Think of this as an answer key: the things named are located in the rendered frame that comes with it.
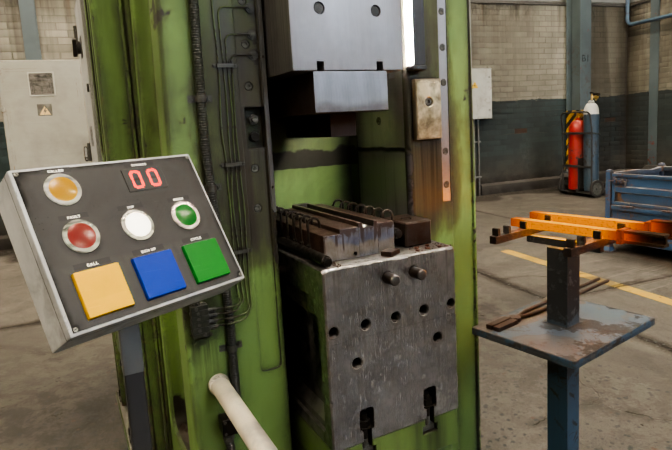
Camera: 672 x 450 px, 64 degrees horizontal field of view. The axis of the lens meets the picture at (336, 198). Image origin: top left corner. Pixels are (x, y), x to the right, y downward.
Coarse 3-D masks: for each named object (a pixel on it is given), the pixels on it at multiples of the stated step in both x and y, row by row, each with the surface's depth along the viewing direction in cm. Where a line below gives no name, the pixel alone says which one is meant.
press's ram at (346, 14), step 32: (288, 0) 118; (320, 0) 122; (352, 0) 126; (384, 0) 129; (288, 32) 120; (320, 32) 123; (352, 32) 126; (384, 32) 130; (288, 64) 122; (320, 64) 125; (352, 64) 127; (384, 64) 131
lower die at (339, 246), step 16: (304, 208) 160; (336, 208) 162; (288, 224) 147; (304, 224) 145; (336, 224) 137; (352, 224) 135; (384, 224) 135; (304, 240) 138; (320, 240) 129; (336, 240) 130; (352, 240) 132; (368, 240) 134; (384, 240) 136; (336, 256) 130; (352, 256) 132
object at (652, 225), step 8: (536, 216) 161; (552, 216) 156; (560, 216) 154; (568, 216) 152; (576, 216) 151; (584, 216) 151; (584, 224) 149; (592, 224) 147; (600, 224) 145; (608, 224) 144; (616, 224) 142; (632, 224) 139; (640, 224) 137; (648, 224) 135; (656, 224) 135; (664, 224) 134; (664, 232) 134
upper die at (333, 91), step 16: (288, 80) 136; (304, 80) 127; (320, 80) 124; (336, 80) 126; (352, 80) 128; (368, 80) 129; (384, 80) 132; (272, 96) 147; (288, 96) 137; (304, 96) 128; (320, 96) 124; (336, 96) 126; (352, 96) 128; (368, 96) 130; (384, 96) 132; (272, 112) 148; (288, 112) 138; (304, 112) 129; (320, 112) 125; (336, 112) 128; (352, 112) 139
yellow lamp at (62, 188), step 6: (54, 180) 87; (60, 180) 87; (66, 180) 88; (54, 186) 86; (60, 186) 87; (66, 186) 87; (72, 186) 88; (54, 192) 86; (60, 192) 86; (66, 192) 87; (72, 192) 88; (60, 198) 86; (66, 198) 87; (72, 198) 87
